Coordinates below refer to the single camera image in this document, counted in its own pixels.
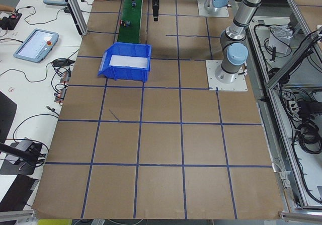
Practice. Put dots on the blue source bin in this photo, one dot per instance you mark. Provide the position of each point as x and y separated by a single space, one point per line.
125 73

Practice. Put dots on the red emergency stop button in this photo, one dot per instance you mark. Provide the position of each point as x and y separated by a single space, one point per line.
125 23

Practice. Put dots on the green conveyor belt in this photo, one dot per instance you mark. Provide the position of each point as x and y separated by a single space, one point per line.
131 34

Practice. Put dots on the white foam pad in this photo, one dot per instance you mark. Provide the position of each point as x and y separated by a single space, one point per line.
129 61

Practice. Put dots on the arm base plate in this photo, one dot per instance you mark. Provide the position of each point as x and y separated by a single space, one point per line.
222 13
219 80

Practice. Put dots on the near teach pendant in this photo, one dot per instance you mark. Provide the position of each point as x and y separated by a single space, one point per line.
37 45

